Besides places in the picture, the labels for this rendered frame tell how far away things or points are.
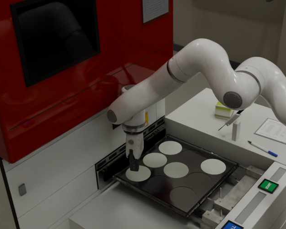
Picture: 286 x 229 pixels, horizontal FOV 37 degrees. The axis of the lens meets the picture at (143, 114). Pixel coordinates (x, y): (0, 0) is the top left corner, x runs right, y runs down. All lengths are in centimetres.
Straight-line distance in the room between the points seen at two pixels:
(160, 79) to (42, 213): 64
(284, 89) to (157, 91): 40
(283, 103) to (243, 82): 13
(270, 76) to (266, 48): 311
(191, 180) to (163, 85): 49
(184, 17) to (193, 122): 304
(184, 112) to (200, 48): 77
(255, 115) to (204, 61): 79
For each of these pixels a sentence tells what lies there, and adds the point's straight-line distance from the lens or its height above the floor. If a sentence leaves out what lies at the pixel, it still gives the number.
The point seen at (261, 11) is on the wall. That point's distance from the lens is 432.
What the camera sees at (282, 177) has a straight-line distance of 168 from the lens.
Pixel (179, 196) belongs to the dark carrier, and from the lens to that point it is 164.
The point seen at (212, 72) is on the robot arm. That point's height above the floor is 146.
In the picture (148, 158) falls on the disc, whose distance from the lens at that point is 182.
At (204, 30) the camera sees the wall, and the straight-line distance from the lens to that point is 474.
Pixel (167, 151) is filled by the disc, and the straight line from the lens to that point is 186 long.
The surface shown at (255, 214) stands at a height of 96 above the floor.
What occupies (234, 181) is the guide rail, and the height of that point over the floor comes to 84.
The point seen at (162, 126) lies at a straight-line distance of 195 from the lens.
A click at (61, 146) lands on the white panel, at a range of 152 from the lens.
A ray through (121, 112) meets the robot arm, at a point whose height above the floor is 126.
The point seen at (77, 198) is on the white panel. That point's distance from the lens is 170.
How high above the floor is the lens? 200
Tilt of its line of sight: 32 degrees down
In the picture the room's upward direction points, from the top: 2 degrees counter-clockwise
